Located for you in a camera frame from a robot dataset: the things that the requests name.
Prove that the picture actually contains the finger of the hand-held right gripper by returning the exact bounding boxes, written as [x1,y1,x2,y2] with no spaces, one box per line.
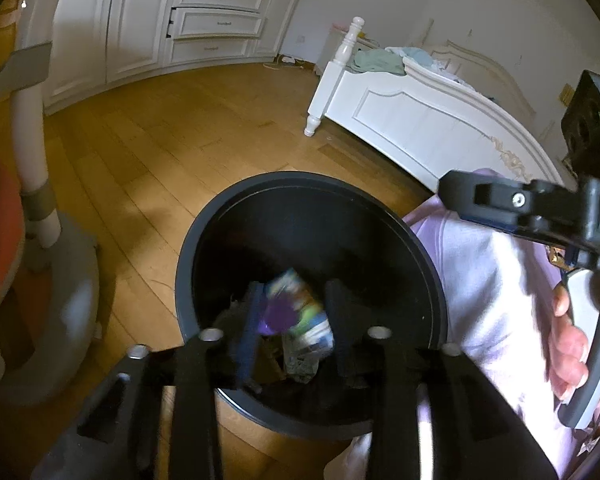
[438,170,583,248]

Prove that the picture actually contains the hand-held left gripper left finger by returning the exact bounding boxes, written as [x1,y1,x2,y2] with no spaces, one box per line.
[34,281,265,480]

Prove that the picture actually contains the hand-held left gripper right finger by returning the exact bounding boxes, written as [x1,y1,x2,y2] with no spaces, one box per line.
[324,279,563,480]

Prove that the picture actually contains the blue printed box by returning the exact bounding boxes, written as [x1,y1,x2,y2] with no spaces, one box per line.
[264,267,336,353]

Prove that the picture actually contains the cream printed wrapper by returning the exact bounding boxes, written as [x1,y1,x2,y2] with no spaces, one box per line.
[280,335,326,386]

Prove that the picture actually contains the black round bin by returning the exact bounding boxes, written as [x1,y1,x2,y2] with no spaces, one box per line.
[172,171,451,442]

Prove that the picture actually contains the person's right hand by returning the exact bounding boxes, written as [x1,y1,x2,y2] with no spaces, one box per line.
[549,274,600,402]

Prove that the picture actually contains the purple tablecloth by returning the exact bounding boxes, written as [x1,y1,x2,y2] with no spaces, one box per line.
[325,167,598,480]

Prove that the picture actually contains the white bed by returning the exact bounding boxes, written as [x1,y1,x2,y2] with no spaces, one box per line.
[304,16,576,193]

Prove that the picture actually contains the light blue cloth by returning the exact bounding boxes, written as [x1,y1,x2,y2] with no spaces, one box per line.
[385,46,433,68]

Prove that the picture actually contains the light green cloth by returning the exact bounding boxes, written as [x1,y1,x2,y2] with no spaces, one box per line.
[352,49,406,77]

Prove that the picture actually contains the pink nightstand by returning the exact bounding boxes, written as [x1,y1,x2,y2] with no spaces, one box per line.
[330,22,376,48]

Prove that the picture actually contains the white wardrobe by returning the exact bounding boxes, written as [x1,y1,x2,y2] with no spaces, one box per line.
[30,0,316,116]

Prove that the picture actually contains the white chair frame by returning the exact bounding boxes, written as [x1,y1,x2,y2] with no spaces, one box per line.
[0,0,102,407]

